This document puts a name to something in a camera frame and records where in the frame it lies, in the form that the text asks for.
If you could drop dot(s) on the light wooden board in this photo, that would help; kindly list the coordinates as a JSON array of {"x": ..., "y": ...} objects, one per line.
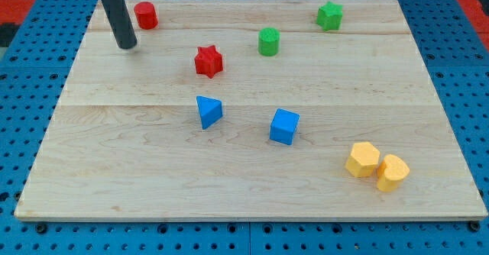
[{"x": 125, "y": 142}]

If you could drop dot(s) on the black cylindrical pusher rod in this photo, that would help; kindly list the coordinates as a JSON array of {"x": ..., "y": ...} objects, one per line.
[{"x": 120, "y": 22}]

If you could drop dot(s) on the green cylinder block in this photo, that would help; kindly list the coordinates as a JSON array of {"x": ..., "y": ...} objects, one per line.
[{"x": 268, "y": 41}]

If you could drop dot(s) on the blue triangle block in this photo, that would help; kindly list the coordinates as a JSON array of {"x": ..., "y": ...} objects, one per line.
[{"x": 210, "y": 110}]

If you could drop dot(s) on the yellow hexagon block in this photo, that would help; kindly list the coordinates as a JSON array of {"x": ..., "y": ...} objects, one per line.
[{"x": 362, "y": 160}]

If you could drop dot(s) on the red star block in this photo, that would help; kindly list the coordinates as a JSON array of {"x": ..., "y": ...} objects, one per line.
[{"x": 208, "y": 61}]

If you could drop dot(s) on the yellow heart block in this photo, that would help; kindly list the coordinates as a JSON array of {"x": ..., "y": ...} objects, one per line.
[{"x": 391, "y": 173}]

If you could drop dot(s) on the blue cube block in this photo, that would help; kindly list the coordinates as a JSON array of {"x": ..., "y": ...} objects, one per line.
[{"x": 283, "y": 126}]

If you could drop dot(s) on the green star block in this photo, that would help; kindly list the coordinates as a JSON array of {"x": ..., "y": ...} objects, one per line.
[{"x": 329, "y": 16}]

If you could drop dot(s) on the red cylinder block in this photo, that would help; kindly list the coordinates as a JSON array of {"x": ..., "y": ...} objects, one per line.
[{"x": 146, "y": 15}]

